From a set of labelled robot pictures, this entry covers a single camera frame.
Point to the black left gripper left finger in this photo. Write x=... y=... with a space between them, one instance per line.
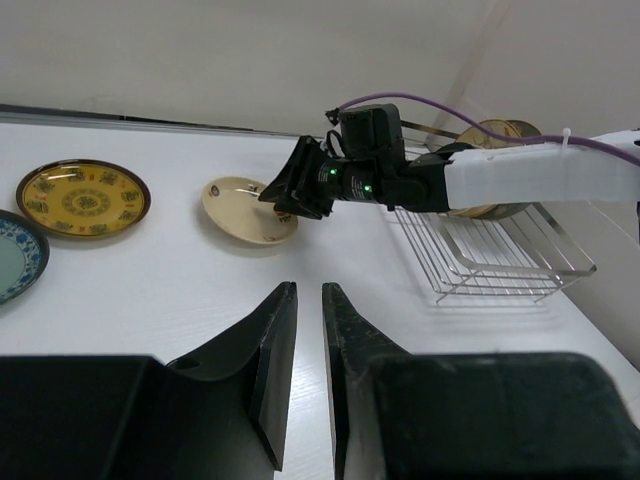
x=230 y=404

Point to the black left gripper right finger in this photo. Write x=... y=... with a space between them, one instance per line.
x=352 y=343

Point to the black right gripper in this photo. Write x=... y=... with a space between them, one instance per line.
x=373 y=168

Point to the cream floral small plate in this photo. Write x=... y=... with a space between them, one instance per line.
x=232 y=204

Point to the beige bird branch plate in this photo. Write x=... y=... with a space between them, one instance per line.
x=477 y=138

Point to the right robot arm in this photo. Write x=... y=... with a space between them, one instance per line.
x=551 y=168

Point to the yellow patterned small plate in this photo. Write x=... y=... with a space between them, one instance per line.
x=83 y=198

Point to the blue white patterned plate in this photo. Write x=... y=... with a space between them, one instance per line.
x=25 y=253

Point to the white wire dish rack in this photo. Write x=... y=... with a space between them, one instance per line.
x=507 y=254

